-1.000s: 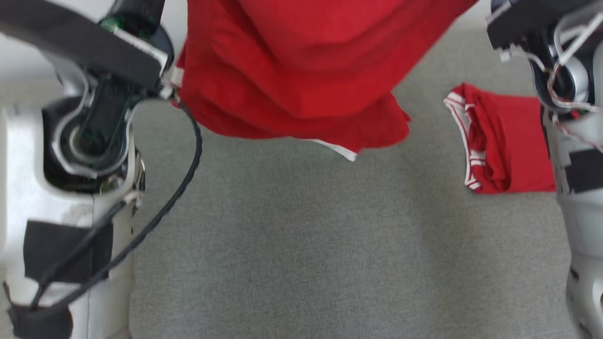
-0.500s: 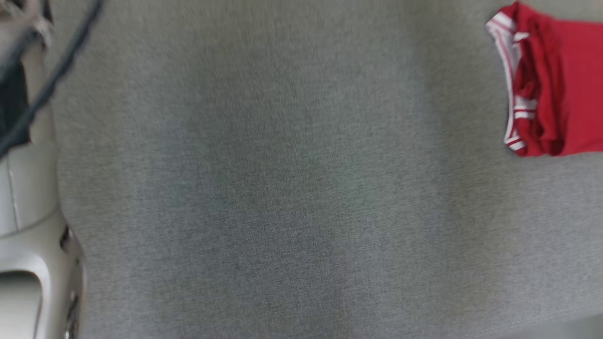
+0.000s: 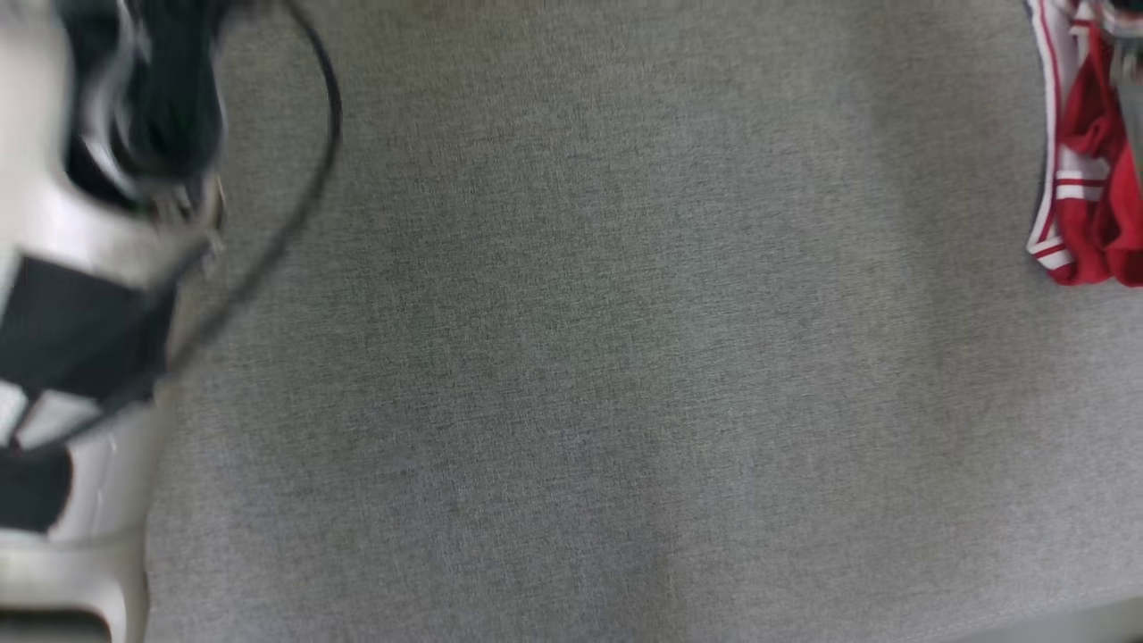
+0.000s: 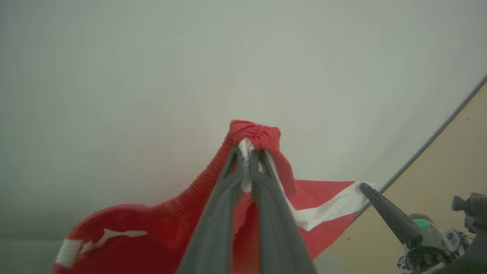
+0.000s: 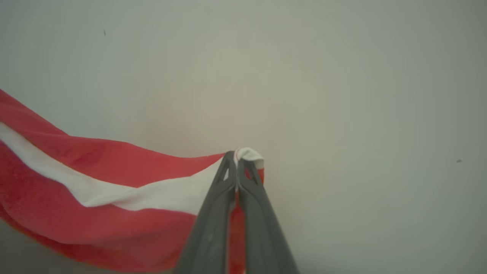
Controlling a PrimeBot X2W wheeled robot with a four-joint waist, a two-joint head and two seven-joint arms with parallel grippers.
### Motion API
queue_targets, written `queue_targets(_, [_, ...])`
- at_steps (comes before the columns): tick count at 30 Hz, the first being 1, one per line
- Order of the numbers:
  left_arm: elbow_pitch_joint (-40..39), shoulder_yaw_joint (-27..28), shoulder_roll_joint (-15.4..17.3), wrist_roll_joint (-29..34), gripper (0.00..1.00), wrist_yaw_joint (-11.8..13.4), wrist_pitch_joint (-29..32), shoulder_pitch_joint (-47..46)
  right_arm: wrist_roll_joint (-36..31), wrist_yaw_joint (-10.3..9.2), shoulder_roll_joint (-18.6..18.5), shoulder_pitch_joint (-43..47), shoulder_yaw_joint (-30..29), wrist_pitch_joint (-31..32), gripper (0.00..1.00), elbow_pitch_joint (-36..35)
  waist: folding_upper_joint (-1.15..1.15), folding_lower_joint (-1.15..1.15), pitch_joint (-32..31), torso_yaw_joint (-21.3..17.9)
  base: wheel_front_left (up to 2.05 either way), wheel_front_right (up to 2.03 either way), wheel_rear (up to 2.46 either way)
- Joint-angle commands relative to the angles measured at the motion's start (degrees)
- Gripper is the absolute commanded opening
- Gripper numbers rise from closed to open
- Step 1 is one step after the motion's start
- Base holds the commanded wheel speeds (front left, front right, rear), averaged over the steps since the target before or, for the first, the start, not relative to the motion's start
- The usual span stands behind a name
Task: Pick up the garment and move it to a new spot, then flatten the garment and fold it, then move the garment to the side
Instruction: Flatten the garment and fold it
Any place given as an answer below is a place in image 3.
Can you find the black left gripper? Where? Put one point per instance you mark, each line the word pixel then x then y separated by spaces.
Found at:
pixel 161 89

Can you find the red white basketball jersey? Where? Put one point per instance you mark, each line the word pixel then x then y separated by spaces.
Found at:
pixel 1094 223

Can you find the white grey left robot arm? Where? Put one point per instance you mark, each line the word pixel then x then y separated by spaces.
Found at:
pixel 80 339

